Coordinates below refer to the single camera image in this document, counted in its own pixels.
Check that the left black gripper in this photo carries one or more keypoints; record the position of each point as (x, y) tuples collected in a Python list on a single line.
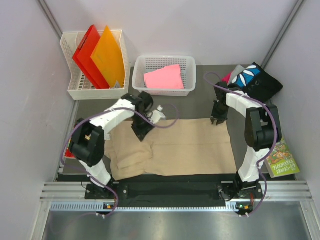
[(142, 133)]

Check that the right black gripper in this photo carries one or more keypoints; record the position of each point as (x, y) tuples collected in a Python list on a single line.
[(220, 118)]

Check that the beige t shirt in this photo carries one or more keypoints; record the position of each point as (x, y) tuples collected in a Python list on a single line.
[(189, 147)]

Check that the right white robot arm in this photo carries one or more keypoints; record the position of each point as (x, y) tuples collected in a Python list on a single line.
[(262, 131)]

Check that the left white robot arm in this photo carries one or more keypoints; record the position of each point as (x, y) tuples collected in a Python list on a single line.
[(87, 143)]

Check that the magenta folded t shirt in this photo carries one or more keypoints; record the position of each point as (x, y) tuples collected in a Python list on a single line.
[(228, 78)]

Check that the grey folded t shirt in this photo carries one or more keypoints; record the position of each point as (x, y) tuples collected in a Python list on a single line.
[(238, 69)]

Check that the white perforated plastic basket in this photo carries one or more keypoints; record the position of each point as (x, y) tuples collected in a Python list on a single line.
[(150, 63)]

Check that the pink t shirt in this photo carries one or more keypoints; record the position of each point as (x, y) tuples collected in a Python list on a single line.
[(168, 77)]

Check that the white file organizer rack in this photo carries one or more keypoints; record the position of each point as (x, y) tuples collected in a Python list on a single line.
[(80, 88)]

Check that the orange clip file folder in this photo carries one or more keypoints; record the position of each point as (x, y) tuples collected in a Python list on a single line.
[(108, 58)]

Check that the red illustrated book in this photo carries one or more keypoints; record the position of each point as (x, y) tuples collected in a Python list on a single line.
[(67, 153)]

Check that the green treehouse book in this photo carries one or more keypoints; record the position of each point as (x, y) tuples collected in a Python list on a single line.
[(281, 162)]

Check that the red clip file folder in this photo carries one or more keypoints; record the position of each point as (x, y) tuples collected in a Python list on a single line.
[(82, 57)]

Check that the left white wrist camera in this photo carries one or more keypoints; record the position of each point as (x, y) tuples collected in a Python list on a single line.
[(156, 115)]

